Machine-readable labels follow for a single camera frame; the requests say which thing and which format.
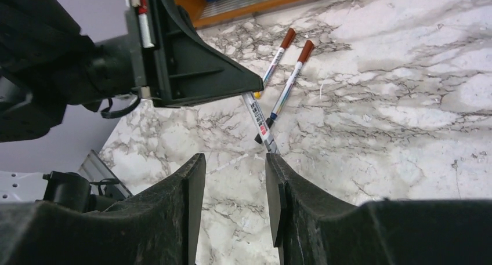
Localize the white marker black tip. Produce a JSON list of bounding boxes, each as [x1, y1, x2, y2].
[[266, 62, 305, 128]]

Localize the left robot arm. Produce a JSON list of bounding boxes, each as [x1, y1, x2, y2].
[[1, 0, 263, 143]]

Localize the brown pen cap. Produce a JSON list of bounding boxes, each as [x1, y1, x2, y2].
[[280, 28, 296, 50], [297, 40, 314, 64]]

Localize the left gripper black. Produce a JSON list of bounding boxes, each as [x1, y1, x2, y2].
[[83, 0, 264, 112]]

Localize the white pen green end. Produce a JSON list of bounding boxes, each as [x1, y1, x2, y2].
[[242, 92, 280, 154]]

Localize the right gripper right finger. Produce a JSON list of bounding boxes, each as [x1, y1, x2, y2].
[[265, 154, 491, 264]]

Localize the white marker yellow end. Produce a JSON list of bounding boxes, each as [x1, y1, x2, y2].
[[262, 47, 286, 87]]

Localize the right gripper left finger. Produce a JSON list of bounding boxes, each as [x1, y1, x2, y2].
[[1, 153, 206, 264]]

